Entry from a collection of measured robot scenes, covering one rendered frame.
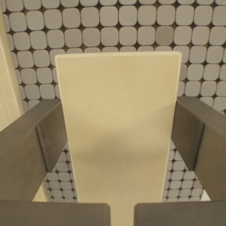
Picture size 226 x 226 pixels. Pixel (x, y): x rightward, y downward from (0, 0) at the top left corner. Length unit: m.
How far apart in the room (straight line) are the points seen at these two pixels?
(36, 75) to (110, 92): 0.18
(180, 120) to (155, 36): 0.16
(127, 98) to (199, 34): 0.19
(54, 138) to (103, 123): 0.05
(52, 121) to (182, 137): 0.13
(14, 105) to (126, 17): 0.25
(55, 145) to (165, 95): 0.12
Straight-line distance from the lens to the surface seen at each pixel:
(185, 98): 0.19
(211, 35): 0.32
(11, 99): 0.33
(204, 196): 0.50
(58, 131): 0.17
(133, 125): 0.18
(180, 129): 0.17
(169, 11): 0.30
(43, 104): 0.19
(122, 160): 0.21
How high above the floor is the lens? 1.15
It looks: 67 degrees down
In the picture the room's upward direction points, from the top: 177 degrees counter-clockwise
